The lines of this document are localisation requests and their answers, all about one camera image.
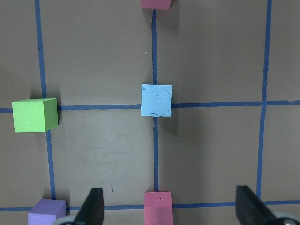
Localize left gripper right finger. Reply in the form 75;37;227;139
235;185;277;225

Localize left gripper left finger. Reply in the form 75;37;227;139
74;187;104;225

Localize light blue block arm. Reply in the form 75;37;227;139
141;84;173;117

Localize purple block near left base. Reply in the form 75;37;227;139
28;198;66;225

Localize crimson block far row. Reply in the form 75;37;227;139
144;192;173;225

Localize crimson block row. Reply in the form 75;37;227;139
140;0;172;10
144;192;173;225

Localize green foam block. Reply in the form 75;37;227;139
12;98;58;133

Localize crimson block near row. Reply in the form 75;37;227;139
140;0;172;10

